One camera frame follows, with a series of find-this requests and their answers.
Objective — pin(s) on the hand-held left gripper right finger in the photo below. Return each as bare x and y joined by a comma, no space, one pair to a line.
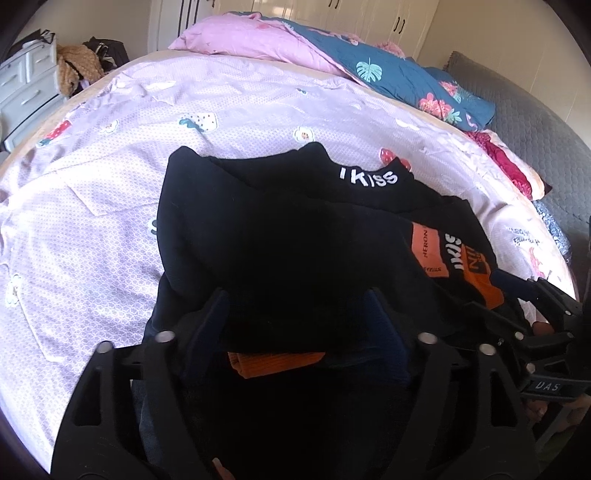
390,341

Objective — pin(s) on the brown cloth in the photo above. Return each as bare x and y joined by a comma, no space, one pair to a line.
78,69

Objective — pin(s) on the strawberry print bed sheet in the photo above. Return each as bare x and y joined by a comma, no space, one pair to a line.
115,194

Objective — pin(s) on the blue floral quilt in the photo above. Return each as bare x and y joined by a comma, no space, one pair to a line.
392,76

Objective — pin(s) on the red floral pillow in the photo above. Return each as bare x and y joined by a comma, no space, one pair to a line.
508,161

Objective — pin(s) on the cream wardrobe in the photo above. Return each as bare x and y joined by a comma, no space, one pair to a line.
323,14

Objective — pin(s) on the person's right hand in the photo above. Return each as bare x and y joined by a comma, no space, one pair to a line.
543,328

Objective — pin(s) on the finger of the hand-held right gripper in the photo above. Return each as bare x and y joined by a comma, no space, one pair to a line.
498,321
540,288

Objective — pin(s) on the dark blue patterned pillow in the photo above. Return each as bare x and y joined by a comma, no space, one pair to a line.
554,230

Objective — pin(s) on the black bag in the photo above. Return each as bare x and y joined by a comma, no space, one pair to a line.
108,53

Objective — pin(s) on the grey padded headboard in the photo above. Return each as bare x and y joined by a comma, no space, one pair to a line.
540,129

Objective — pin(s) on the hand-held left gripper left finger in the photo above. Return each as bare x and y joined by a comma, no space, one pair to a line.
203,341

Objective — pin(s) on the white drawer cabinet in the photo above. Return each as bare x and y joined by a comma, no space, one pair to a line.
25,87

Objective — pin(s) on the pink pillow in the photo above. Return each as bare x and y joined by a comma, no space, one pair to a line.
249,41

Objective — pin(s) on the black long-sleeve shirt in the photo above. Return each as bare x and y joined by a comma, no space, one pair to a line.
300,249

